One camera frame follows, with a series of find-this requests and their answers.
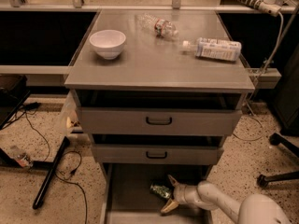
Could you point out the grey bottom drawer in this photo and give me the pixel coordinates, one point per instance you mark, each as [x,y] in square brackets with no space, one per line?
[129,200]

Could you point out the grey drawer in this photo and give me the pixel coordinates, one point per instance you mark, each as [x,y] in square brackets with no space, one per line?
[129,200]
[142,121]
[157,154]

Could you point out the black box at left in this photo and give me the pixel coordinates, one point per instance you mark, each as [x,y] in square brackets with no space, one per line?
[13,93]

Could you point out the white ceramic bowl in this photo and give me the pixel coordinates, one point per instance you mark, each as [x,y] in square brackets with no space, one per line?
[108,44]

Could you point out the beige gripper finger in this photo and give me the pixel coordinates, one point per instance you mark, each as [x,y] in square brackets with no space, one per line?
[173,181]
[169,206]

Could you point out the black office chair base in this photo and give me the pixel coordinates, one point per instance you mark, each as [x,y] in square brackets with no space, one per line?
[264,180]

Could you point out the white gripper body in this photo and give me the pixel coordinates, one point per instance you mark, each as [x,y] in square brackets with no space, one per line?
[179,193]

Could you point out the grey top drawer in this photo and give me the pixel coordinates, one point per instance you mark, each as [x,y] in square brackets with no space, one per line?
[142,121]

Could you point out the white power strip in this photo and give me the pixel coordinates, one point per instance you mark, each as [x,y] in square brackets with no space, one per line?
[265,6]

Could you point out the water bottle on floor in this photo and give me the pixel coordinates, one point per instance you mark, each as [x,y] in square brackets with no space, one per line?
[21,157]

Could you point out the white labelled plastic bottle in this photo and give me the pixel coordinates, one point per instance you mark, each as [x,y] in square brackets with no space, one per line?
[210,48]

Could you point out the black table leg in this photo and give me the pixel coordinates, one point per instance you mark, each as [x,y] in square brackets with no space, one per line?
[50,174]

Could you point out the green crushed can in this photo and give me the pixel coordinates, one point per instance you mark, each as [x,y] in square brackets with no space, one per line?
[161,190]

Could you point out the grey drawer cabinet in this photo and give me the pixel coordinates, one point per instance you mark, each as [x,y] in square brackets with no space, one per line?
[153,73]

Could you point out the clear plastic bag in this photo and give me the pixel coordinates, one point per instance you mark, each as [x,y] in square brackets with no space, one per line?
[68,119]

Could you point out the clear plastic water bottle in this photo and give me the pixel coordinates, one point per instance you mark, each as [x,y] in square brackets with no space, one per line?
[157,26]

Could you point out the grey middle drawer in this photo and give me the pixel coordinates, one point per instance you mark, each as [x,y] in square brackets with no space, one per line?
[157,154]

